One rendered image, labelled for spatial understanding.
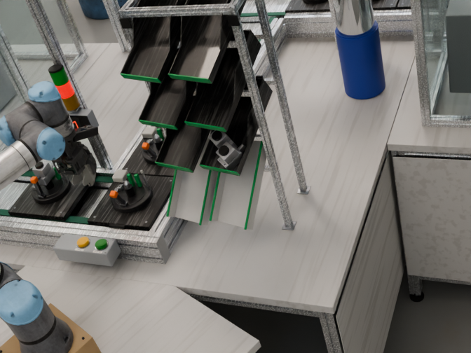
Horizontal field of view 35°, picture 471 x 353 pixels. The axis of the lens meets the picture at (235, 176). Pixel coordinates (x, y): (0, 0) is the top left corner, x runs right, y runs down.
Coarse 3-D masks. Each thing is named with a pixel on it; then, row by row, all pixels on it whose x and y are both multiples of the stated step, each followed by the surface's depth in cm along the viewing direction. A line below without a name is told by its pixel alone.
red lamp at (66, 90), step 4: (64, 84) 242; (68, 84) 243; (60, 88) 243; (64, 88) 243; (68, 88) 243; (72, 88) 245; (60, 92) 244; (64, 92) 244; (68, 92) 244; (72, 92) 245; (64, 96) 244; (68, 96) 245
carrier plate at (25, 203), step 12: (24, 192) 270; (72, 192) 263; (84, 192) 264; (24, 204) 264; (36, 204) 263; (48, 204) 261; (60, 204) 259; (72, 204) 258; (24, 216) 262; (36, 216) 259; (48, 216) 257; (60, 216) 254
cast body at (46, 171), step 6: (42, 162) 259; (48, 162) 260; (36, 168) 258; (42, 168) 258; (48, 168) 260; (36, 174) 260; (42, 174) 259; (48, 174) 261; (54, 174) 263; (42, 180) 259; (48, 180) 261
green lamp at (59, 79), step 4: (60, 72) 239; (64, 72) 241; (52, 76) 240; (56, 76) 240; (60, 76) 240; (64, 76) 241; (56, 80) 240; (60, 80) 241; (64, 80) 241; (68, 80) 243; (56, 84) 242; (60, 84) 242
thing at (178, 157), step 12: (168, 132) 227; (180, 132) 228; (192, 132) 226; (204, 132) 221; (168, 144) 228; (180, 144) 226; (192, 144) 224; (204, 144) 222; (168, 156) 226; (180, 156) 224; (192, 156) 222; (180, 168) 220; (192, 168) 219
